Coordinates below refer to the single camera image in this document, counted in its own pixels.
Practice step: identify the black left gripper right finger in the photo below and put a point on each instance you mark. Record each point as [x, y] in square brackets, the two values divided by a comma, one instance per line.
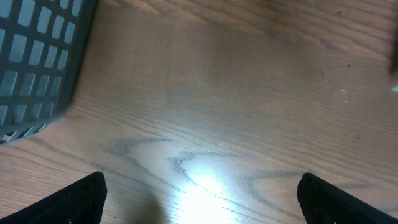
[322, 202]

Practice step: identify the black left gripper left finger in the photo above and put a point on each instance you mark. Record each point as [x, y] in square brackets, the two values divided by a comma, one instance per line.
[81, 202]

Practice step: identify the mint green snack pack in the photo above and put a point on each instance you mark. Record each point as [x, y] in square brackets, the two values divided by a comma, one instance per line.
[395, 89]

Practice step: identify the grey plastic shopping basket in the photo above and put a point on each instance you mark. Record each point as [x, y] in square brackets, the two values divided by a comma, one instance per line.
[43, 43]

